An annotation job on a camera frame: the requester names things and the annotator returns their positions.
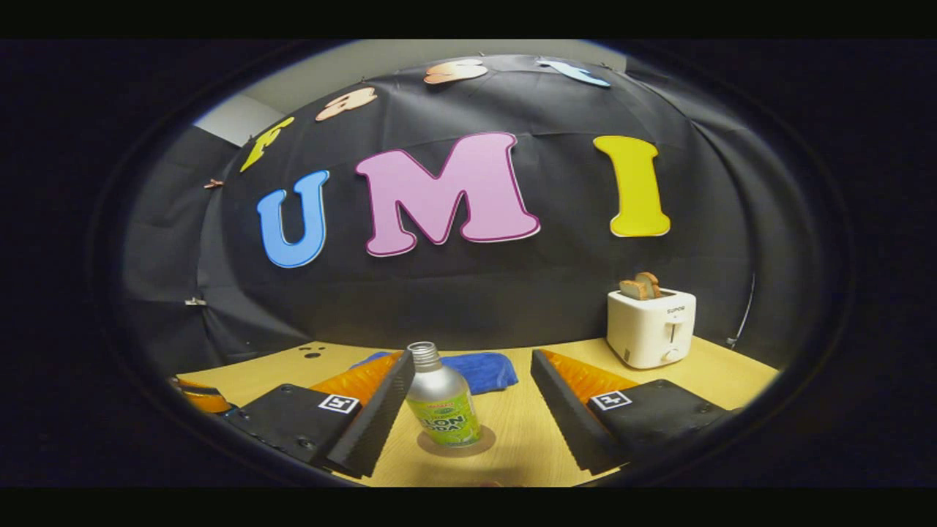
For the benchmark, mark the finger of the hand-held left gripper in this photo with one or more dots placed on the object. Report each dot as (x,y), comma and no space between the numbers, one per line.
(201,401)

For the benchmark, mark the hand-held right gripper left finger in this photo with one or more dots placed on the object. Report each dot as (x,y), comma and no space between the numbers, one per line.
(377,424)

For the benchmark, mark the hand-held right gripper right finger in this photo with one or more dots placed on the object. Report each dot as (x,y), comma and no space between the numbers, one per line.
(564,421)

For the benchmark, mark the silver green water bottle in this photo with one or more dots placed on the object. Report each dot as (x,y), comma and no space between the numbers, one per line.
(443,410)

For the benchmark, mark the round cork coaster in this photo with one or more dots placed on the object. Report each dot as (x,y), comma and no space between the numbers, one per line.
(487,441)

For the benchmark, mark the blue towel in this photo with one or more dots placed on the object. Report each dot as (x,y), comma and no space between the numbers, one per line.
(483,369)

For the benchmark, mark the silver cloth clip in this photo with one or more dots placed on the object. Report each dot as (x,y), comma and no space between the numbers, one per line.
(195,301)

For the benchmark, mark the white toaster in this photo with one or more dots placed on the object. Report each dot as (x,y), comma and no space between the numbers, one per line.
(648,329)

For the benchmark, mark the black backdrop cloth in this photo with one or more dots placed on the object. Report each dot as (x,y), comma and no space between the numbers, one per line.
(512,293)

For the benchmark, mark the toasted bread slice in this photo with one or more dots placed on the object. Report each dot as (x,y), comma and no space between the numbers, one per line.
(651,282)
(632,290)

